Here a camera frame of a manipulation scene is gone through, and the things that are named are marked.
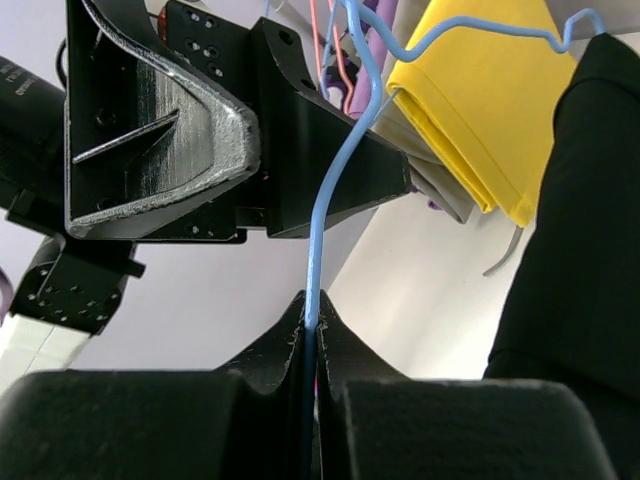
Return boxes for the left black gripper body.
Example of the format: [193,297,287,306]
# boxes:
[159,0,271,246]

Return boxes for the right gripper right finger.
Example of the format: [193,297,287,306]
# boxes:
[317,295,616,479]

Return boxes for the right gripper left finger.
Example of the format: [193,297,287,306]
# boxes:
[1,295,304,479]

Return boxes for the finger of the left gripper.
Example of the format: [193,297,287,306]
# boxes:
[63,0,262,240]
[250,18,410,238]

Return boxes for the light blue wire hanger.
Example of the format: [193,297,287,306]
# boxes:
[297,1,605,479]

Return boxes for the black trousers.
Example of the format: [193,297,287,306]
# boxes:
[485,34,639,479]

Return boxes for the purple trousers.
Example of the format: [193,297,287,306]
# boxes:
[319,0,401,121]

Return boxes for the yellow trousers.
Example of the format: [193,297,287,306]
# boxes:
[386,27,575,227]

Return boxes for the pink wire hanger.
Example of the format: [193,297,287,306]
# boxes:
[309,0,359,114]

